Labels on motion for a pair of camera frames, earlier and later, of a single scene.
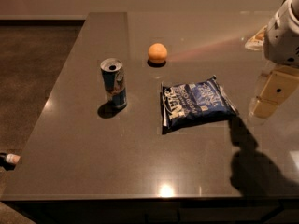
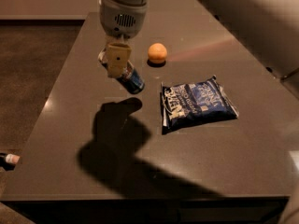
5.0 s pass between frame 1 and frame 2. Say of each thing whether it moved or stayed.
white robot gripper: moved
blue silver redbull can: moved
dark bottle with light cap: stayed
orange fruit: stayed
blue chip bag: stayed
